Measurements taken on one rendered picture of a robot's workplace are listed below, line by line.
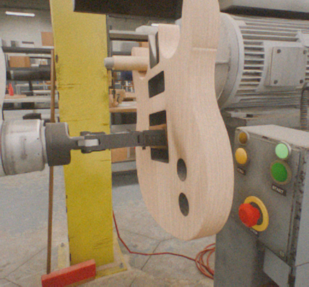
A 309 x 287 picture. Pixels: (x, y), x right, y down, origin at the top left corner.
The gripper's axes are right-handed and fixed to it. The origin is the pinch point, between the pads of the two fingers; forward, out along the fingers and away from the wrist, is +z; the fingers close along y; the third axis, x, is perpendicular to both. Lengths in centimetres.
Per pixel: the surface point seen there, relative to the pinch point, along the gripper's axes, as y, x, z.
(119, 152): -231, -21, 42
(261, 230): 11.3, -17.3, 14.4
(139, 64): -9.4, 16.9, 0.5
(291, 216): 17.5, -13.1, 14.6
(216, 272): -33, -51, 32
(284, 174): 17.5, -6.6, 14.0
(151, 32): -198, 102, 76
